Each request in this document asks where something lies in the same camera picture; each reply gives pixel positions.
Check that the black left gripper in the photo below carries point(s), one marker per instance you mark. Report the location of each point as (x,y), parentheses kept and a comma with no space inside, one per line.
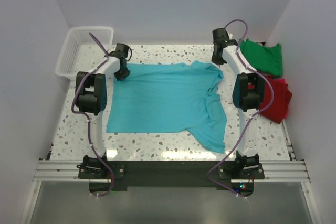
(119,76)

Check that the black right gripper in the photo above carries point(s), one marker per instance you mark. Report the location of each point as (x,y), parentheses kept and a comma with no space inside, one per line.
(219,61)

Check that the turquoise t shirt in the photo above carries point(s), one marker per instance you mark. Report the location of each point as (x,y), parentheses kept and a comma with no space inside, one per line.
(170,99)

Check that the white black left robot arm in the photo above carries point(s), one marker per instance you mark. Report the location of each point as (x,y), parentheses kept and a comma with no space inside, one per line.
(91,96)

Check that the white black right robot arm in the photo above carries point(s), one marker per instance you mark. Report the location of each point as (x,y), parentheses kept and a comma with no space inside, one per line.
(248,95)

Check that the white plastic basket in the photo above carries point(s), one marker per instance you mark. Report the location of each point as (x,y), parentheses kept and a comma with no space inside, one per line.
(80,52)

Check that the green folded t shirt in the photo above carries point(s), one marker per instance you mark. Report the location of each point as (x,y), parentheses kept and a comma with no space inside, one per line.
(264,59)

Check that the red folded t shirt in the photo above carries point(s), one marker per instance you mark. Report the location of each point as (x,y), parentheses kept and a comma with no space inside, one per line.
(271,112)

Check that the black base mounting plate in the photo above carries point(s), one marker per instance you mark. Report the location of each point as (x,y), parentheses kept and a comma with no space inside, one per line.
(121,175)

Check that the aluminium front rail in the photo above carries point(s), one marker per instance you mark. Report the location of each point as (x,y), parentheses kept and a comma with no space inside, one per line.
(274,171)

